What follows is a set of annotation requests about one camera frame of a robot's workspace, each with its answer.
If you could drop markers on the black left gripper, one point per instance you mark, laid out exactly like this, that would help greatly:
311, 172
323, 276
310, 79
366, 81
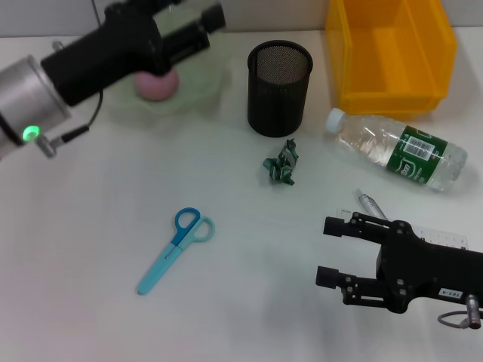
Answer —
113, 49

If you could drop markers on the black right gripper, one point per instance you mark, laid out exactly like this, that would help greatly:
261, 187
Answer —
426, 271

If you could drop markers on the pink toy peach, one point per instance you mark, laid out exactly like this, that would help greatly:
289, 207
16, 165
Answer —
158, 88

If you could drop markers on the clear bottle with green label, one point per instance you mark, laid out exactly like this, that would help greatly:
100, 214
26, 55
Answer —
377, 139

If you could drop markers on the green plastic wrapper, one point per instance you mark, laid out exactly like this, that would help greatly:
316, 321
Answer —
281, 166

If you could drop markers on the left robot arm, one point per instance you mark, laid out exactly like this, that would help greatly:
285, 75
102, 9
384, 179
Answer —
22, 94

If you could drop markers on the translucent green fruit plate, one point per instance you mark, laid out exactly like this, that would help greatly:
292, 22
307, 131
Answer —
200, 79

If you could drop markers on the grey retractable pen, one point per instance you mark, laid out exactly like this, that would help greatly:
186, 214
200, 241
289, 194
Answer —
368, 203

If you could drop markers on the transparent plastic ruler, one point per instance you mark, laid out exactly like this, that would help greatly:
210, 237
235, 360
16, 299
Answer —
445, 237

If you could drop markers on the blue scissors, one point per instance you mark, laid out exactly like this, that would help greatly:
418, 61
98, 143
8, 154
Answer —
166, 258

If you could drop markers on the black mesh cylinder cup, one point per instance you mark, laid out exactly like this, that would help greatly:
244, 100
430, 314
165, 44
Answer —
277, 109

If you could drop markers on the yellow plastic storage bin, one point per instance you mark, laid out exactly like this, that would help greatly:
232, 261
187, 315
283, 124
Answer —
392, 56

